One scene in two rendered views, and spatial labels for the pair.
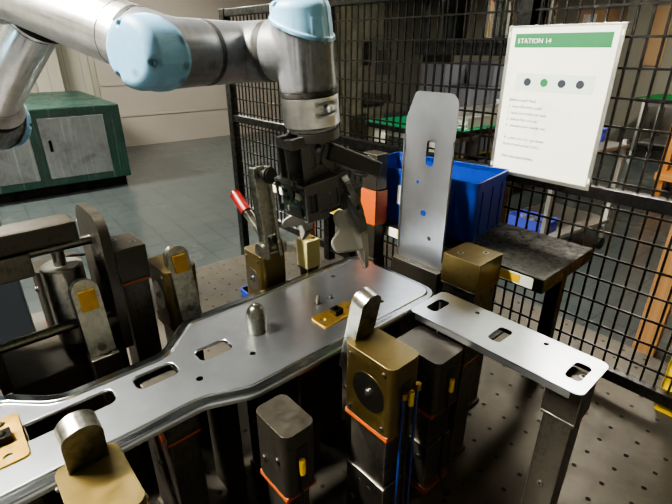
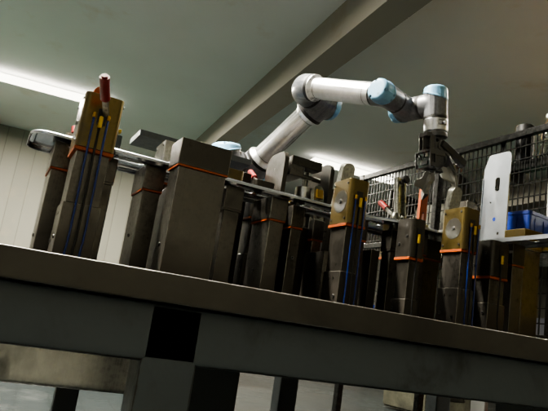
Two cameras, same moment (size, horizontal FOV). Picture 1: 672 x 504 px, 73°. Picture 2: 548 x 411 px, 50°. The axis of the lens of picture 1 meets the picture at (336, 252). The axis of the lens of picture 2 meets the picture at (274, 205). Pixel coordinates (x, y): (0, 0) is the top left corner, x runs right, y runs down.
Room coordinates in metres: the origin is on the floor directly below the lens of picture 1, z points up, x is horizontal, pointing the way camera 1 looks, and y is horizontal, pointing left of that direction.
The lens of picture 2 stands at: (-1.17, -0.02, 0.65)
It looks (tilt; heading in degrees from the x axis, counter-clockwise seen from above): 12 degrees up; 17
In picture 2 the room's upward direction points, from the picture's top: 9 degrees clockwise
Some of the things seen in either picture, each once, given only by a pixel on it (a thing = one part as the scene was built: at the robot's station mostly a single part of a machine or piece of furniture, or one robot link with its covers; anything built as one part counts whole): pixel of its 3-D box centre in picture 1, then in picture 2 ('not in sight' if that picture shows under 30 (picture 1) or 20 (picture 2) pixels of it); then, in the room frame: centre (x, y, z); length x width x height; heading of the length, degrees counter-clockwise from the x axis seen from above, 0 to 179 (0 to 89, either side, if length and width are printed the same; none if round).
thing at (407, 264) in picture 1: (413, 322); not in sight; (0.86, -0.17, 0.85); 0.12 x 0.03 x 0.30; 42
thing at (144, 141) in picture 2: not in sight; (191, 152); (0.48, 0.77, 1.16); 0.37 x 0.14 x 0.02; 132
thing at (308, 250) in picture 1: (310, 315); not in sight; (0.84, 0.06, 0.88); 0.04 x 0.04 x 0.37; 42
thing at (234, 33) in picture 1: (232, 52); (404, 108); (0.65, 0.14, 1.41); 0.11 x 0.11 x 0.08; 62
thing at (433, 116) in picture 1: (424, 184); (494, 201); (0.86, -0.17, 1.17); 0.12 x 0.01 x 0.34; 42
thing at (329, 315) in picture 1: (336, 311); not in sight; (0.66, 0.00, 1.01); 0.08 x 0.04 x 0.01; 133
